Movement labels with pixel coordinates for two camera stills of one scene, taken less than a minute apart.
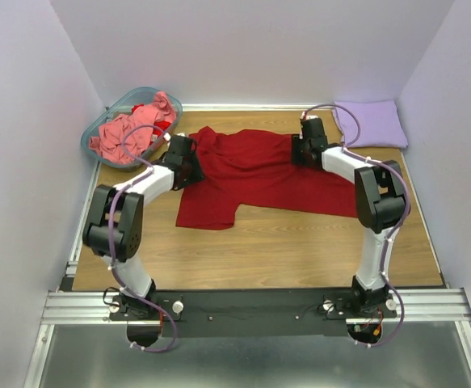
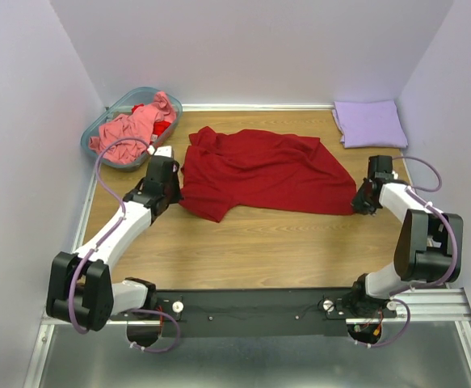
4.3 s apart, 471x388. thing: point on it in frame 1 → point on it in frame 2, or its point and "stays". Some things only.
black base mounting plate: [311, 314] stays
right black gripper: [296, 141] → [359, 207]
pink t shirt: [108, 143] stays
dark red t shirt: [255, 170] stays
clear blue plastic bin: [103, 138] stays
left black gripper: [197, 174] → [177, 196]
